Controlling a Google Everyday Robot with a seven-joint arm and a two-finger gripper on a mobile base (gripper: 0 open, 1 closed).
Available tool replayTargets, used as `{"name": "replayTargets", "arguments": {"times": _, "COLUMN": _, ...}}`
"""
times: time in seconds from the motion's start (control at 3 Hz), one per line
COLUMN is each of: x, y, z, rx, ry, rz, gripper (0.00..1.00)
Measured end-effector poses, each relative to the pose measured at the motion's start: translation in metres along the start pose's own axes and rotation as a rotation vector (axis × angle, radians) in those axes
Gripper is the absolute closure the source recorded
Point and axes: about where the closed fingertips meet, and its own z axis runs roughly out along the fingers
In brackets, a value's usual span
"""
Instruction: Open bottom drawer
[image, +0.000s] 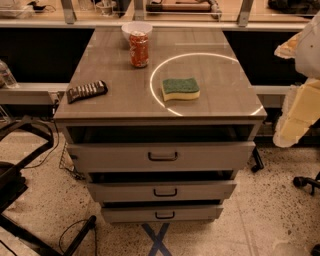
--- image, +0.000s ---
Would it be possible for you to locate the black office chair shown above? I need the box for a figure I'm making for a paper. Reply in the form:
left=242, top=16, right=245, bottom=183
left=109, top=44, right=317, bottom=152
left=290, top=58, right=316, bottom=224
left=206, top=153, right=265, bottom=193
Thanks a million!
left=0, top=116, right=96, bottom=256

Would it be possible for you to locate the grey drawer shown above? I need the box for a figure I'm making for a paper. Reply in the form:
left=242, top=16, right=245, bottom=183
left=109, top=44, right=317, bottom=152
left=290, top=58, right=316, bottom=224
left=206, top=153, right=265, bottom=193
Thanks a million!
left=68, top=142, right=255, bottom=173
left=88, top=180, right=236, bottom=202
left=101, top=205, right=223, bottom=223

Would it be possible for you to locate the grey wooden drawer cabinet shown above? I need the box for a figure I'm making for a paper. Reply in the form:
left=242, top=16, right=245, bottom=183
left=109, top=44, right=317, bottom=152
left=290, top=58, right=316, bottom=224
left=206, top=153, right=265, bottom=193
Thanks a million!
left=54, top=28, right=266, bottom=209

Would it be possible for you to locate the black floor cable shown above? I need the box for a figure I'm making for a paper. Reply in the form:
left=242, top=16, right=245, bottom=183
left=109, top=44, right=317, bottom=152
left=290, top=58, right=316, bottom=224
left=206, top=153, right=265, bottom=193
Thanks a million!
left=58, top=218, right=98, bottom=256

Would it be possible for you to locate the white bowl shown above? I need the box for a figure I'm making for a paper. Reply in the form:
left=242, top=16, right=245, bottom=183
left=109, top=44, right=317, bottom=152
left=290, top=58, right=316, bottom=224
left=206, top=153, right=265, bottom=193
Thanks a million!
left=121, top=21, right=153, bottom=40

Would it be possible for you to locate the dark chocolate bar packet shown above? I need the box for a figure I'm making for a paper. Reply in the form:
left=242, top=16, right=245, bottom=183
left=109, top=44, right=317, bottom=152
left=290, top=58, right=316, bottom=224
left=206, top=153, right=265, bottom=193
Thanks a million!
left=66, top=80, right=108, bottom=104

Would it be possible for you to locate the orange soda can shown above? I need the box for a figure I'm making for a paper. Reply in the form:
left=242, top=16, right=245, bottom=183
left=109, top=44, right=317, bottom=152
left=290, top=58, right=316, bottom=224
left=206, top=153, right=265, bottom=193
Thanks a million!
left=129, top=31, right=149, bottom=68

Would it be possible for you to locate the black chair caster base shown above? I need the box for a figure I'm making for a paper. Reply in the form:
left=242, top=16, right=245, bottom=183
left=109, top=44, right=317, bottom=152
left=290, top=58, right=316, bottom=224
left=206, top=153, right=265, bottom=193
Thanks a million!
left=293, top=172, right=320, bottom=195

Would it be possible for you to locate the green yellow sponge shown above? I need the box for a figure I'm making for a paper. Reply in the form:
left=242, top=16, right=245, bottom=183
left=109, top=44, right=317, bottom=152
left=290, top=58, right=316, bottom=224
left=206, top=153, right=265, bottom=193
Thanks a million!
left=162, top=78, right=200, bottom=101

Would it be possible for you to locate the clear plastic water bottle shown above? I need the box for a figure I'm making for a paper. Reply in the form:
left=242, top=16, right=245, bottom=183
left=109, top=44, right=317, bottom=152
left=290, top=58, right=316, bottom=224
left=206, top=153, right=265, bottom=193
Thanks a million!
left=0, top=60, right=18, bottom=89

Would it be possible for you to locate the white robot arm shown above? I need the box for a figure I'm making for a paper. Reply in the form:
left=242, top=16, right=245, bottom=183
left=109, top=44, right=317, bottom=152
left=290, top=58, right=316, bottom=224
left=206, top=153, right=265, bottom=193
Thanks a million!
left=273, top=11, right=320, bottom=148

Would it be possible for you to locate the grey window ledge rail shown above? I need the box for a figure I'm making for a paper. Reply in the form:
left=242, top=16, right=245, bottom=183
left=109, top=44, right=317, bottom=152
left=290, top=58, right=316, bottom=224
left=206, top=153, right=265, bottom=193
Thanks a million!
left=0, top=83, right=68, bottom=105

